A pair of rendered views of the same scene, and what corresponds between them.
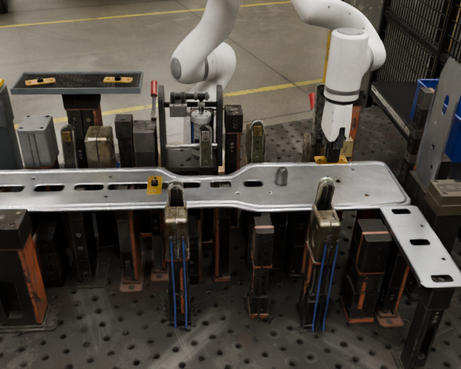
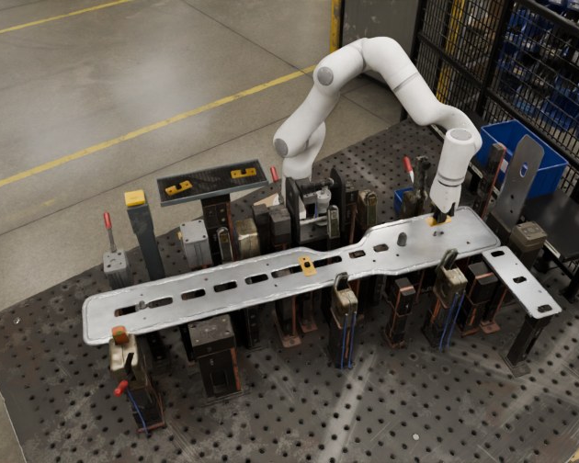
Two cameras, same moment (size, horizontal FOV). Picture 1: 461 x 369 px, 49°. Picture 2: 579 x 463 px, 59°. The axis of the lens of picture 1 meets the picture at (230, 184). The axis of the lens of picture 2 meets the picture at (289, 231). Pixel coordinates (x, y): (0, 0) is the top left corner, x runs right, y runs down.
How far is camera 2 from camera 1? 0.69 m
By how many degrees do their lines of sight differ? 14
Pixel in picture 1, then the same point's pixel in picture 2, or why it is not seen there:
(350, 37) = (464, 142)
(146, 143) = (284, 227)
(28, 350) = (240, 413)
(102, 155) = (253, 246)
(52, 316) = (244, 381)
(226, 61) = (320, 131)
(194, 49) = (299, 131)
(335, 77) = (450, 170)
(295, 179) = (410, 237)
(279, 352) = (422, 370)
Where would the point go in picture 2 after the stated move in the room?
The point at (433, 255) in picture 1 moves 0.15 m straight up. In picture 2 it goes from (532, 289) to (549, 256)
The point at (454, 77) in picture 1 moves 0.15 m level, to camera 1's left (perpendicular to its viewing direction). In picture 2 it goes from (531, 151) to (487, 157)
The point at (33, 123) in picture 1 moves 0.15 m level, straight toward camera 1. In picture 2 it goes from (193, 232) to (217, 260)
